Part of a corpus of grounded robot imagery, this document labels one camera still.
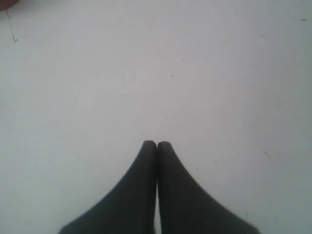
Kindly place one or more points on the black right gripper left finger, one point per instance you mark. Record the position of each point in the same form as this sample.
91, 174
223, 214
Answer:
129, 208

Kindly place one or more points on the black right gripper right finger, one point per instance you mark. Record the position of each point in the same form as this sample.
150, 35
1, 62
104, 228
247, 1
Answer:
185, 208

